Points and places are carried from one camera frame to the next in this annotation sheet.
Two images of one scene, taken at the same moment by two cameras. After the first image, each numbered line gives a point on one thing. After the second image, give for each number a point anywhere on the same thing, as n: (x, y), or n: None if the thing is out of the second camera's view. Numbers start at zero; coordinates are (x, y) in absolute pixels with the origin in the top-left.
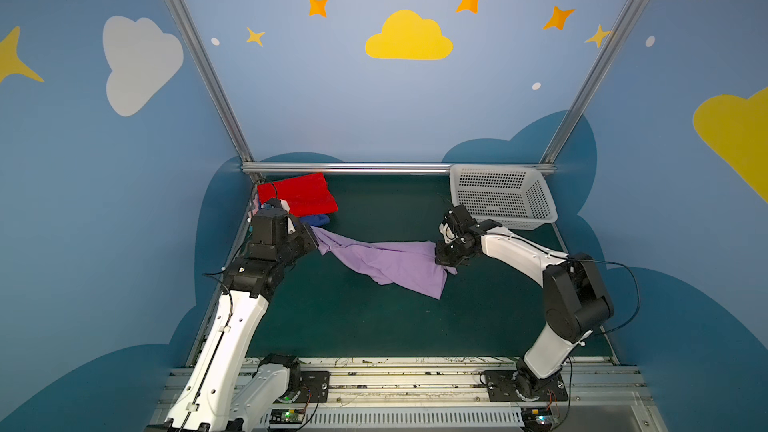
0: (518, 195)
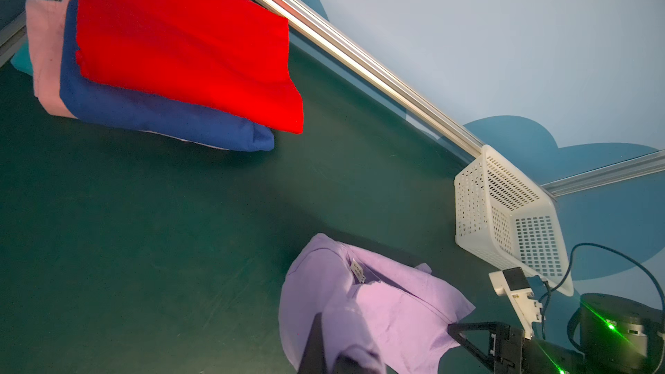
0: (506, 218)
